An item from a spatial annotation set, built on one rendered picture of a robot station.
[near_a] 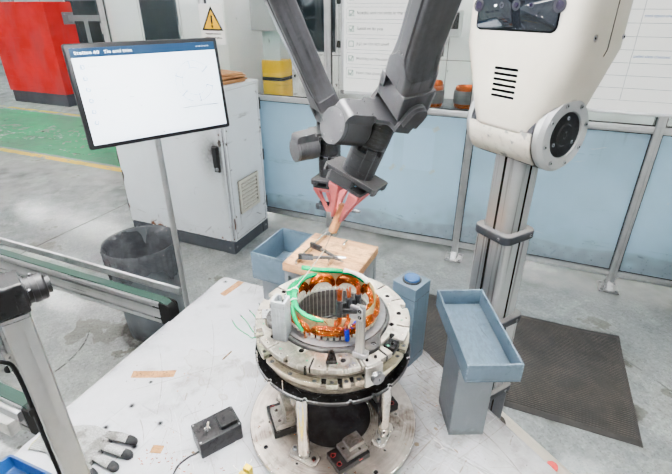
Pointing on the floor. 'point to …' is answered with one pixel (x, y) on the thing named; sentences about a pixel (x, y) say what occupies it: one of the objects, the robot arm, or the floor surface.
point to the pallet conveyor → (10, 399)
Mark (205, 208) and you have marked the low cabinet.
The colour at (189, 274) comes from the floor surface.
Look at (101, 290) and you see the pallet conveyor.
